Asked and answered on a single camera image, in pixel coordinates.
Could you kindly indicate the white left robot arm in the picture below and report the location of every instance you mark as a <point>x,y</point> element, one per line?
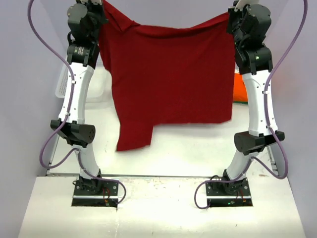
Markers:
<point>70,124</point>

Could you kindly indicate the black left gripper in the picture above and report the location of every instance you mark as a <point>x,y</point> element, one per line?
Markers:
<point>100,8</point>

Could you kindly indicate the folded orange t shirt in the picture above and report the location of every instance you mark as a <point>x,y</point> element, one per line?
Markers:
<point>239,91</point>

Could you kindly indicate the folded green t shirt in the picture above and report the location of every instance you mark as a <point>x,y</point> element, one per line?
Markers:
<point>239,102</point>

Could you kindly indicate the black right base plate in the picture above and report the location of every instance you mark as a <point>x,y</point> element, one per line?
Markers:
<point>235,194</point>

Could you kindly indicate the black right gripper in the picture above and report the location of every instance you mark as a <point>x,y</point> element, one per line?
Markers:
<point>234,14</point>

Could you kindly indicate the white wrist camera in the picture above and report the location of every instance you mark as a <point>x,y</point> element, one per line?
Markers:
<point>97,2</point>
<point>241,3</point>

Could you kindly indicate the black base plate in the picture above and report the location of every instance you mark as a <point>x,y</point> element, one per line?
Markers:
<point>235,194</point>
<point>94,193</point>

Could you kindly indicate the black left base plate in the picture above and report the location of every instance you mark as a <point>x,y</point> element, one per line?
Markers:
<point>94,193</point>

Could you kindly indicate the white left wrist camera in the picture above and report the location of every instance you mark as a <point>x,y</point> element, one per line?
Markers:
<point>97,2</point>

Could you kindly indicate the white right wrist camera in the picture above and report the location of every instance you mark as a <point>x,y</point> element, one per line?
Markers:
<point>241,3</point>

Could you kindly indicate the white plastic basket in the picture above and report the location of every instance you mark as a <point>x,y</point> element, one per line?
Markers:
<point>99,87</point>

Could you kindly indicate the dark red t shirt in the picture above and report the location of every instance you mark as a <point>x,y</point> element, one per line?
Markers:
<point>162,75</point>

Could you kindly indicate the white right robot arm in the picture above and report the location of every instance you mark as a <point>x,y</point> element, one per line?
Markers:
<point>255,67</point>

